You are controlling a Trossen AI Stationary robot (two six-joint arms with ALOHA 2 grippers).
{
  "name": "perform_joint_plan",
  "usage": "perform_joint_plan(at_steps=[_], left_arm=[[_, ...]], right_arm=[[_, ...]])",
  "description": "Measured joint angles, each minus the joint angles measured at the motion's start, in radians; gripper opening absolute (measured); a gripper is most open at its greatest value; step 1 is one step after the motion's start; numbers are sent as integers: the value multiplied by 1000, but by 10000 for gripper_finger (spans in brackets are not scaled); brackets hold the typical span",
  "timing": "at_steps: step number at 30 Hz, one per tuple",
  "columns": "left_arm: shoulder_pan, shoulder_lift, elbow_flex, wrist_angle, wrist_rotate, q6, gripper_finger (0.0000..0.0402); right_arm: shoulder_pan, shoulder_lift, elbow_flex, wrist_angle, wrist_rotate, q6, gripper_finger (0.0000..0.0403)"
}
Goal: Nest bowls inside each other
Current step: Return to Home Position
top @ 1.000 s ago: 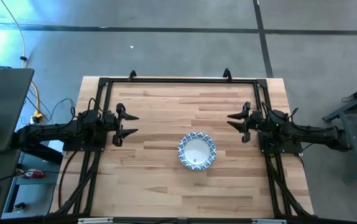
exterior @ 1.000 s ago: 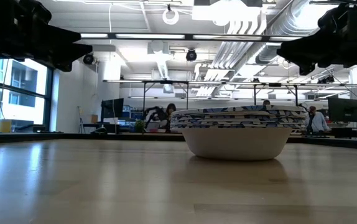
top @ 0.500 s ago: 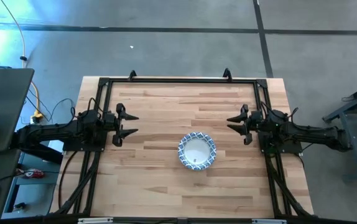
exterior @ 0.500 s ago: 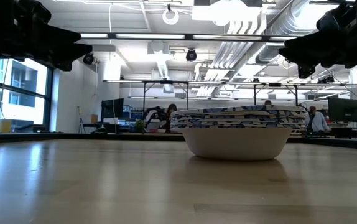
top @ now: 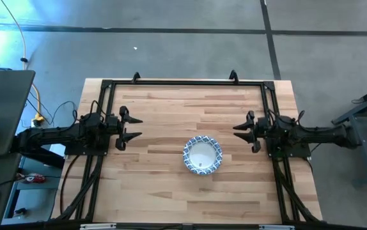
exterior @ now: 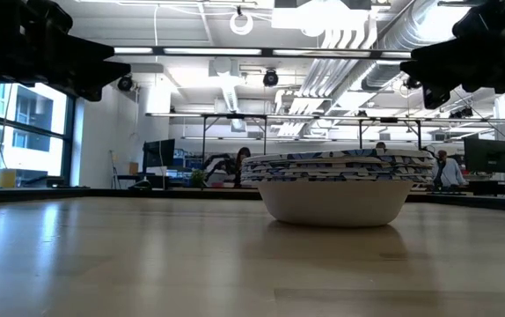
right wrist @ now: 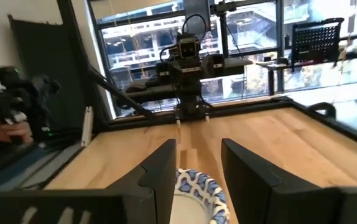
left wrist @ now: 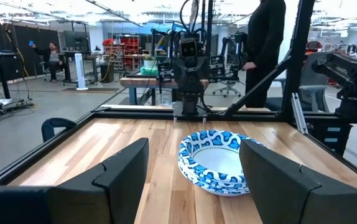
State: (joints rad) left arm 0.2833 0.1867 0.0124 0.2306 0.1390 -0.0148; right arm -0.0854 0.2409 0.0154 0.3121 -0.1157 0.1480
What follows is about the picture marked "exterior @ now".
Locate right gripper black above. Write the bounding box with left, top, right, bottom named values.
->
left=399, top=0, right=505, bottom=111

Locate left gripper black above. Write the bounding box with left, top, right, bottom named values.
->
left=0, top=0, right=133, bottom=103

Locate black monitor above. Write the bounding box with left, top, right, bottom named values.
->
left=142, top=138, right=177, bottom=169
left=463, top=137, right=505, bottom=174

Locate yellow box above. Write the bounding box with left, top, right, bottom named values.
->
left=0, top=169, right=18, bottom=189

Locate green potted plant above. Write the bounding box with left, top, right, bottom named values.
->
left=189, top=168, right=208, bottom=189

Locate black overhead light bar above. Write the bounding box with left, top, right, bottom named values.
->
left=71, top=45, right=414, bottom=59

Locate silver ventilation duct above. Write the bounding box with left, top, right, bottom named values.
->
left=360, top=0, right=460, bottom=92

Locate black background rig frame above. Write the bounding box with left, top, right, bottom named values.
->
left=199, top=113, right=269, bottom=165
left=356, top=116, right=424, bottom=151

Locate black aluminium table frame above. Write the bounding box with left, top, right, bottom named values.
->
left=0, top=186, right=505, bottom=215

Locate white cable ring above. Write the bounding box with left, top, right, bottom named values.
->
left=229, top=11, right=254, bottom=36

